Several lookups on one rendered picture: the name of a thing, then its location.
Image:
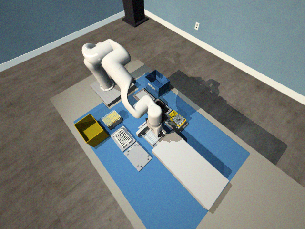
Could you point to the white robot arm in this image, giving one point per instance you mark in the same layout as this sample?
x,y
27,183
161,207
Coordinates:
x,y
113,57

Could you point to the blue bench mat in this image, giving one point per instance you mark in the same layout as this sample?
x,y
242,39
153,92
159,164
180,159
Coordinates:
x,y
157,197

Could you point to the blue open-top bin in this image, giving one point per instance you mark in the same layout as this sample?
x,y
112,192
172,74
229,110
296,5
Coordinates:
x,y
157,83

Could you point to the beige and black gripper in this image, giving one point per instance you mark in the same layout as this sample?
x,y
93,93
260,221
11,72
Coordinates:
x,y
156,130

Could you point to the yellow open-top bin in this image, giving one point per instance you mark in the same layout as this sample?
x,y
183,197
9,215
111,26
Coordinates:
x,y
90,130

